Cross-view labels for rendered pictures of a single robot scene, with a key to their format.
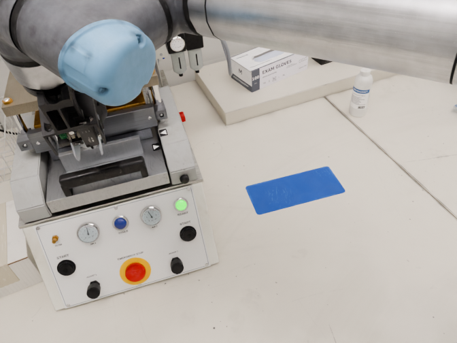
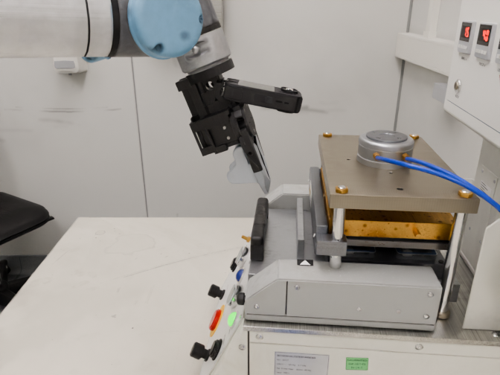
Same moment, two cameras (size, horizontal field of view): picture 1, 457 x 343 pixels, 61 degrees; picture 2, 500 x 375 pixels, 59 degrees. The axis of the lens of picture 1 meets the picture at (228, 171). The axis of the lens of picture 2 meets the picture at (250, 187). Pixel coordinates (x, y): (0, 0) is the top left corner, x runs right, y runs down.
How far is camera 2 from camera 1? 0.82 m
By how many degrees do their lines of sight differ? 87
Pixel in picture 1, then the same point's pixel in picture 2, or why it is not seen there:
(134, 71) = not seen: hidden behind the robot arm
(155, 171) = (256, 265)
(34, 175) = (283, 192)
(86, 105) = (210, 114)
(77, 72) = not seen: hidden behind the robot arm
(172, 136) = (292, 268)
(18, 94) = (339, 138)
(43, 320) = (220, 277)
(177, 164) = (254, 281)
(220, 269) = not seen: outside the picture
